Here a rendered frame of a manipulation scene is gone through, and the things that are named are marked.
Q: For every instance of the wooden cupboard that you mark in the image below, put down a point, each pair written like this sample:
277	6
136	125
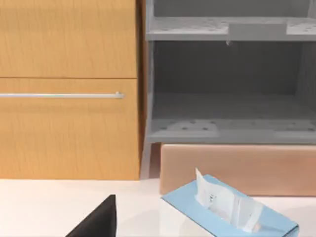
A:
144	98

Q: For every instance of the grey pierced drawer inside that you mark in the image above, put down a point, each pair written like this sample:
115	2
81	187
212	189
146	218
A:
229	86

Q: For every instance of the pale wooden drawer front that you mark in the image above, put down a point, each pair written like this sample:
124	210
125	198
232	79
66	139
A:
237	168

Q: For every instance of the light blue tissue box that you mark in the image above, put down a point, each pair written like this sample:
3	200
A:
195	214

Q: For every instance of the white tissue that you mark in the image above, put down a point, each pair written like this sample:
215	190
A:
222	200

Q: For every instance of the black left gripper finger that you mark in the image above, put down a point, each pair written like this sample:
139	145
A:
101	219

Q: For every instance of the plain wooden drawer front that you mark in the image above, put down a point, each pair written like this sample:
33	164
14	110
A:
66	37

